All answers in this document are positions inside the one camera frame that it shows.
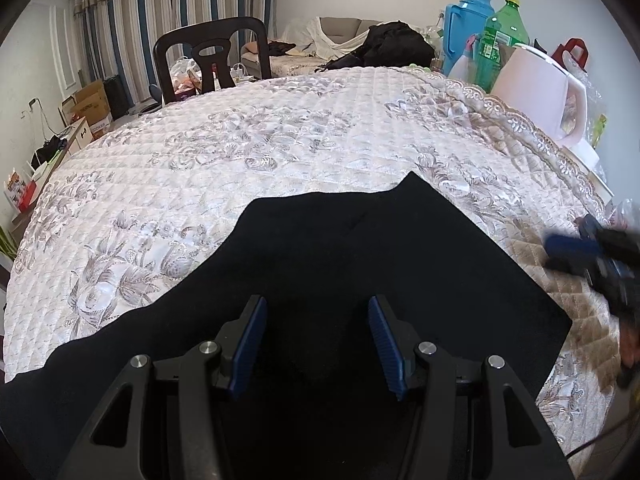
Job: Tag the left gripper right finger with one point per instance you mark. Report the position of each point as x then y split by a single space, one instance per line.
474 419

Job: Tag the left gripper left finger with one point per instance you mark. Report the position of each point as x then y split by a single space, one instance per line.
110 444

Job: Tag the black pants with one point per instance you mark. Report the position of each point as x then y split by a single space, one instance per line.
317 406

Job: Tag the pink electric kettle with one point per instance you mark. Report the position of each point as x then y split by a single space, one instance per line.
539 87

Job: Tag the white quilted floral bedspread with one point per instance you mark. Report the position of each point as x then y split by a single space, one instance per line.
130 215

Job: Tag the green plastic bottle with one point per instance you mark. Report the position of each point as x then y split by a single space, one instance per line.
504 28

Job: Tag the red white tissue box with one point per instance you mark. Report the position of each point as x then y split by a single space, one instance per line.
18 191

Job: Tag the blue thermos jug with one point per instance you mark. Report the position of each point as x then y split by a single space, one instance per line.
461 21

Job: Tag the black clothes pile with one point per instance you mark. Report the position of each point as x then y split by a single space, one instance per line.
393 44

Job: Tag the low white cabinet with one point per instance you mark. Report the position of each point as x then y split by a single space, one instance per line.
77 136

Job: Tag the black speaker box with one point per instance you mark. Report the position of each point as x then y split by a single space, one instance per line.
116 96

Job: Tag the cardboard box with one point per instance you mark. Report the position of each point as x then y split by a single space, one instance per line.
90 103

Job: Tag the beige sofa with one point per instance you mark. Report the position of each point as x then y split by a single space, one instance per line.
316 42

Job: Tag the dark wooden chair far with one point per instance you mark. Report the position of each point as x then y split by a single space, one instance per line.
210 44

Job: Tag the striped blue beige curtain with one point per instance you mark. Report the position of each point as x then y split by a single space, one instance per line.
117 37

